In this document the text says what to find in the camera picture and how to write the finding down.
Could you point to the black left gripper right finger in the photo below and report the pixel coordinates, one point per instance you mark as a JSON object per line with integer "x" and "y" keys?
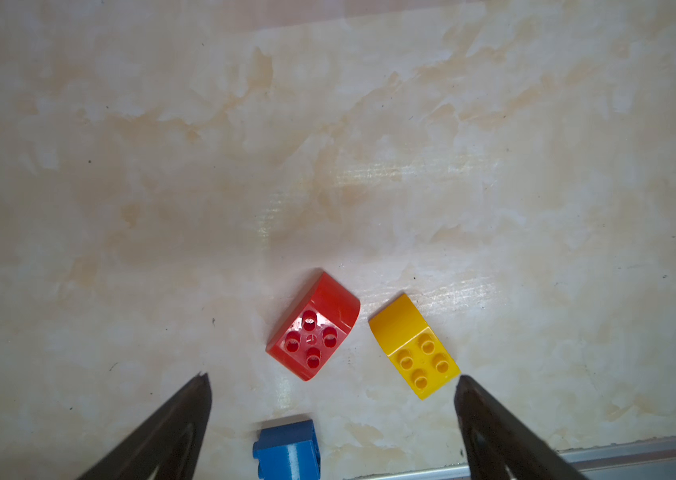
{"x": 498, "y": 444}

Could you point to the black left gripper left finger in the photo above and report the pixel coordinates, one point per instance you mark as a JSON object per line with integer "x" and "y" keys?
{"x": 166, "y": 445}

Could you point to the blue lego front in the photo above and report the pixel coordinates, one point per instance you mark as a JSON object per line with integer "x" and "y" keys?
{"x": 288, "y": 452}

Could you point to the yellow lego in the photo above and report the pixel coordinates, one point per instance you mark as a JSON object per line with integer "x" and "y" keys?
{"x": 412, "y": 347}

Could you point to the red lego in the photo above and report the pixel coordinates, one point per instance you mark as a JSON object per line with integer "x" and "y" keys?
{"x": 315, "y": 327}

